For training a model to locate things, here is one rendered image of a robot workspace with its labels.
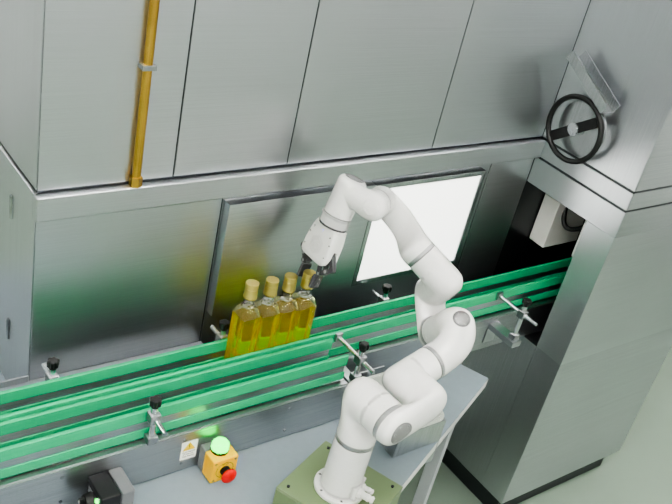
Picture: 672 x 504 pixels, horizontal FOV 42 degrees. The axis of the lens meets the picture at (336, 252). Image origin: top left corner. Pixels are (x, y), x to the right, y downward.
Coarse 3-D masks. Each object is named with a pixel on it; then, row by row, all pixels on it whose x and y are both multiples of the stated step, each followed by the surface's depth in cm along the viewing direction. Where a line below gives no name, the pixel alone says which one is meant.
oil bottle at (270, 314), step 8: (256, 304) 225; (264, 304) 224; (272, 304) 225; (264, 312) 224; (272, 312) 225; (264, 320) 224; (272, 320) 226; (264, 328) 226; (272, 328) 228; (264, 336) 227; (272, 336) 229; (256, 344) 228; (264, 344) 229; (272, 344) 231
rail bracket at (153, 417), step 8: (152, 400) 198; (160, 400) 198; (152, 408) 199; (152, 416) 199; (160, 416) 200; (152, 424) 200; (160, 424) 199; (152, 432) 203; (144, 440) 204; (152, 440) 203
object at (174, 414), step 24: (336, 360) 232; (240, 384) 216; (264, 384) 220; (288, 384) 226; (312, 384) 232; (168, 408) 204; (192, 408) 210; (216, 408) 215; (240, 408) 220; (72, 432) 191; (96, 432) 195; (120, 432) 200; (144, 432) 204; (0, 456) 183; (24, 456) 187; (48, 456) 191; (72, 456) 195
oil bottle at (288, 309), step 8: (280, 296) 229; (280, 304) 227; (288, 304) 227; (296, 304) 229; (280, 312) 227; (288, 312) 228; (296, 312) 230; (280, 320) 228; (288, 320) 230; (280, 328) 230; (288, 328) 231; (280, 336) 231; (288, 336) 233; (280, 344) 233
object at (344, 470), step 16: (336, 448) 205; (336, 464) 205; (352, 464) 204; (320, 480) 213; (336, 480) 207; (352, 480) 206; (320, 496) 209; (336, 496) 209; (352, 496) 209; (368, 496) 208
